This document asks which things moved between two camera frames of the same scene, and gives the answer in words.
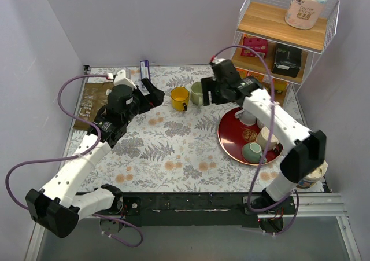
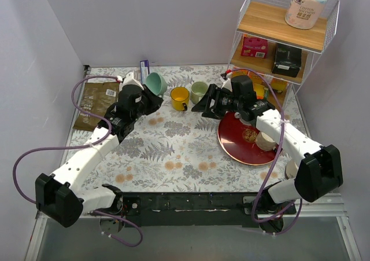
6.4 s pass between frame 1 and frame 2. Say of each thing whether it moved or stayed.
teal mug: moved
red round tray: stayed
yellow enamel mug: stayed
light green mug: stayed
